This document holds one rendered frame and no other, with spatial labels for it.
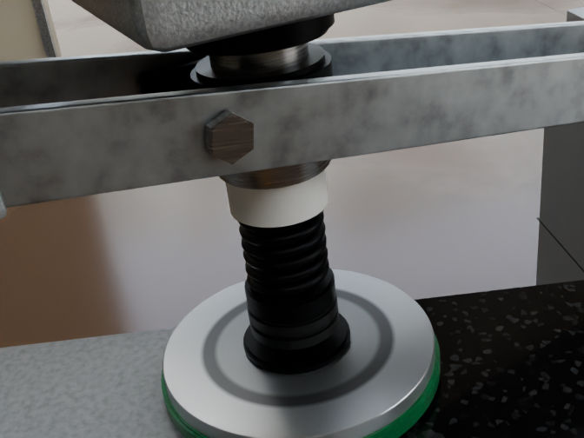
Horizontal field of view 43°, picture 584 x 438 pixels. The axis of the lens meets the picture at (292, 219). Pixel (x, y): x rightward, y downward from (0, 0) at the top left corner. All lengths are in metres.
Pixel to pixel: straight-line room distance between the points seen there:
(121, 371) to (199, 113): 0.30
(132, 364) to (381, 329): 0.21
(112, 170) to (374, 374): 0.25
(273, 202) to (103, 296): 1.99
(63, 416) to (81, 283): 1.95
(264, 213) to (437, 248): 1.98
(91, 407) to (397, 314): 0.25
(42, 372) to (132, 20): 0.40
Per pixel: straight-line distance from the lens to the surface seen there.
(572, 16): 1.59
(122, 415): 0.61
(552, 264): 1.76
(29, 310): 2.51
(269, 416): 0.53
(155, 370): 0.64
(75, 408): 0.63
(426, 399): 0.55
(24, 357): 0.71
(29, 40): 5.44
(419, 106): 0.48
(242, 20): 0.36
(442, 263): 2.37
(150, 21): 0.34
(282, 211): 0.49
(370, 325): 0.60
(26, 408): 0.65
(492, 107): 0.52
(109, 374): 0.65
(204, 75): 0.47
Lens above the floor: 1.26
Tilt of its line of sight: 28 degrees down
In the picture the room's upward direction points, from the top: 7 degrees counter-clockwise
